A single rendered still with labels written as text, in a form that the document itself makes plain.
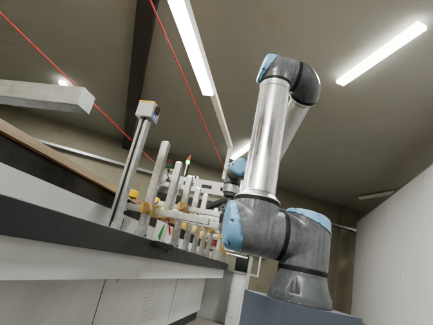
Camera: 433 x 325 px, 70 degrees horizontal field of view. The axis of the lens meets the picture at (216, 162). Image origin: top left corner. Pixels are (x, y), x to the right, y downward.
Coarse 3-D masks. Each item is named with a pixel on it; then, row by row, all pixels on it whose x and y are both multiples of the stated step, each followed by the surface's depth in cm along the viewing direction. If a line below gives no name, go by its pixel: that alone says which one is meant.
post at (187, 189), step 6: (186, 180) 195; (192, 180) 196; (186, 186) 194; (186, 192) 192; (186, 198) 191; (180, 210) 189; (180, 222) 186; (174, 228) 186; (180, 228) 187; (174, 234) 184; (174, 240) 183
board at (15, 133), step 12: (0, 120) 83; (0, 132) 86; (12, 132) 87; (24, 144) 93; (36, 144) 96; (48, 156) 101; (60, 156) 106; (72, 168) 113; (84, 168) 120; (96, 180) 129
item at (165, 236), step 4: (156, 224) 147; (160, 224) 153; (164, 224) 158; (156, 228) 148; (160, 228) 154; (164, 228) 159; (168, 228) 164; (156, 232) 149; (164, 232) 160; (168, 232) 165; (172, 232) 171; (156, 236) 149; (164, 236) 160; (168, 236) 166; (156, 240) 150; (160, 240) 156; (164, 240) 161; (168, 240) 167
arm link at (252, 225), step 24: (264, 72) 113; (288, 72) 113; (264, 96) 110; (288, 96) 112; (264, 120) 106; (264, 144) 102; (264, 168) 99; (240, 192) 98; (264, 192) 95; (240, 216) 91; (264, 216) 92; (240, 240) 90; (264, 240) 90
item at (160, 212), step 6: (126, 204) 146; (132, 204) 146; (138, 204) 146; (132, 210) 147; (138, 210) 145; (156, 210) 143; (162, 210) 143; (168, 210) 142; (162, 216) 144; (168, 216) 141; (174, 216) 141; (180, 216) 140; (186, 216) 140; (192, 216) 139; (198, 216) 139; (198, 222) 138; (204, 222) 137
